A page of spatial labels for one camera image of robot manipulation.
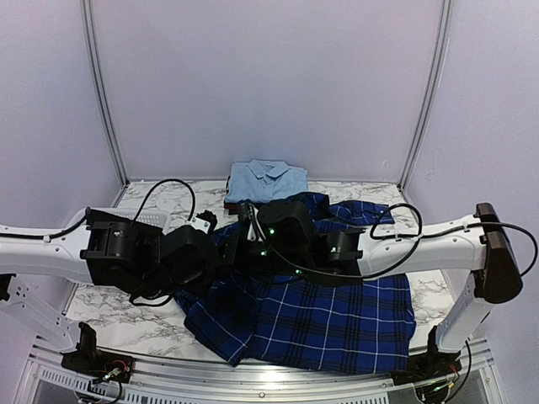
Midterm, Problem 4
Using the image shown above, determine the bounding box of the white plastic basket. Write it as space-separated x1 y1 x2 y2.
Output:
99 208 172 233

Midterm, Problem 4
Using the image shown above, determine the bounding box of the aluminium wall post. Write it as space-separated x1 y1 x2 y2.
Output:
81 0 129 187
398 0 454 194

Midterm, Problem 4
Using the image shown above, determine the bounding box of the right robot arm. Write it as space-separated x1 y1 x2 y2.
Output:
223 200 523 377

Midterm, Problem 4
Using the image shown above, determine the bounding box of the left aluminium wall post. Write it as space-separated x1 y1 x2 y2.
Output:
81 0 129 187

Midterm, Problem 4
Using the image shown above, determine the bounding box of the light blue folded shirt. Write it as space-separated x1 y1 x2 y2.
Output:
225 159 308 204

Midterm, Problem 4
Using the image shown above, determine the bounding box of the aluminium front frame rail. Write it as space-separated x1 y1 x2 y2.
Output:
13 338 505 403

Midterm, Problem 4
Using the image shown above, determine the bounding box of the right aluminium wall post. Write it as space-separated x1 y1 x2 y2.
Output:
398 0 454 194

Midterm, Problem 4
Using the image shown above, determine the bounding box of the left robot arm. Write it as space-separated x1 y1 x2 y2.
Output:
1 208 221 375

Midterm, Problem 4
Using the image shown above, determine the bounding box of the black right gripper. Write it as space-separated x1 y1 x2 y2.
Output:
218 231 309 281

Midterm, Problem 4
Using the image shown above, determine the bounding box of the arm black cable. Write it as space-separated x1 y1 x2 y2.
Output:
134 178 198 224
269 204 539 283

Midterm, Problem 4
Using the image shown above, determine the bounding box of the red plaid folded shirt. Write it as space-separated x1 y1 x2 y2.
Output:
223 175 238 212

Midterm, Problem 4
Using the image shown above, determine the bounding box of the blue plaid long sleeve shirt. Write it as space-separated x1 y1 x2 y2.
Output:
173 192 418 375

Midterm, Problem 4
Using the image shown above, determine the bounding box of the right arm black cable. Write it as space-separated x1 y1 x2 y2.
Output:
269 204 539 283

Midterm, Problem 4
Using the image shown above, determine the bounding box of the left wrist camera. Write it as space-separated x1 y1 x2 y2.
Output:
188 210 217 236

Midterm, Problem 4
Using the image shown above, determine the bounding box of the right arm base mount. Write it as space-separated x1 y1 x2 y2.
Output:
391 326 462 385

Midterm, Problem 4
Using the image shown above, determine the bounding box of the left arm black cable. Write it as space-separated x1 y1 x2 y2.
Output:
134 178 198 224

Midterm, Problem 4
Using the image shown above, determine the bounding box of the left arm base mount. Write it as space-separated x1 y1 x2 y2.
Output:
61 322 134 383

